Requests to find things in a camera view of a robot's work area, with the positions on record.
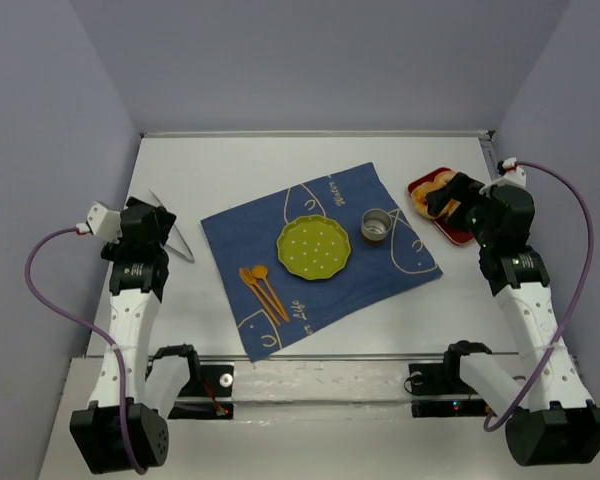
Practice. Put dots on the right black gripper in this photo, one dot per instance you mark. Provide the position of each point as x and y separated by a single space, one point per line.
461 201

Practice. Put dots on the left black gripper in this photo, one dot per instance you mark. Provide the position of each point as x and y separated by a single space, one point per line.
150 220

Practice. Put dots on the metal serving tongs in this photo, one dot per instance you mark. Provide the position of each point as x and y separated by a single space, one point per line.
178 245

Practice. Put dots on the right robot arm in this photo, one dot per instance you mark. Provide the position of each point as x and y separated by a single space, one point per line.
551 418

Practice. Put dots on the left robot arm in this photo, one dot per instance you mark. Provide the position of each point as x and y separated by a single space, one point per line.
124 426

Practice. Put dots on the red tray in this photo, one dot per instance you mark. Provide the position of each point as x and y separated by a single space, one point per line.
457 237

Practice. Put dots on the metal cup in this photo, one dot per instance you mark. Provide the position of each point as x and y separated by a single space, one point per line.
375 226

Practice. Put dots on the orange plastic spoon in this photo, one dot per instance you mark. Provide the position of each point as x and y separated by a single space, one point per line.
260 272

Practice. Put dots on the blue embroidered cloth mat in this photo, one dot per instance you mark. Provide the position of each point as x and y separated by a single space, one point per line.
245 236

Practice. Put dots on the green dotted plate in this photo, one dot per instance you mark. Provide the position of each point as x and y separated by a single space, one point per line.
313 247

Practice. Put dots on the glazed ring bread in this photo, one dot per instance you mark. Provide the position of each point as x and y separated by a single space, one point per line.
444 177
418 197

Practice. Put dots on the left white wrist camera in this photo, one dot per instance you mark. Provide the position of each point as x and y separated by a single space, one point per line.
102 222

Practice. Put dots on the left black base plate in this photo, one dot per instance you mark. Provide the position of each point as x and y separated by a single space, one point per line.
200 392

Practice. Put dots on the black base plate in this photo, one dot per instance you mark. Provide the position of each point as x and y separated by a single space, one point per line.
434 394
200 392

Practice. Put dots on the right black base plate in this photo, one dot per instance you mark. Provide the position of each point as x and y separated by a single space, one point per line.
434 394

